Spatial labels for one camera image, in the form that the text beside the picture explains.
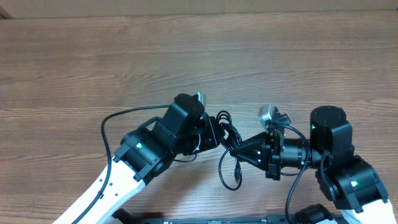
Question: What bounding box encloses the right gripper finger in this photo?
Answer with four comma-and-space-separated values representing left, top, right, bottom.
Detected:
239, 132, 268, 148
229, 146, 267, 170

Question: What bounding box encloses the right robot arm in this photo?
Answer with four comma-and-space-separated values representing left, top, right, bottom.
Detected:
230, 105, 396, 223

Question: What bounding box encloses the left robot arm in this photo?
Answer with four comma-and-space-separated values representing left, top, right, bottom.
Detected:
56, 93, 220, 223

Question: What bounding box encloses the cardboard back panel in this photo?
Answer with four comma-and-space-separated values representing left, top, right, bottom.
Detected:
1, 0, 397, 19

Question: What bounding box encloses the right camera cable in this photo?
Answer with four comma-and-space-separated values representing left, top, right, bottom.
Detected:
278, 114, 312, 224

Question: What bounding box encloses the camera cable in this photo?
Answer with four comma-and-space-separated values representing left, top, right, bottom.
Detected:
278, 114, 312, 224
71, 105, 171, 224

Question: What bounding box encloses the left camera cable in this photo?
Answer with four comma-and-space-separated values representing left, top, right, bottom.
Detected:
71, 105, 171, 224

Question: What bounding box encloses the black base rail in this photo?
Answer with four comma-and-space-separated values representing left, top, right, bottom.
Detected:
111, 208, 287, 224

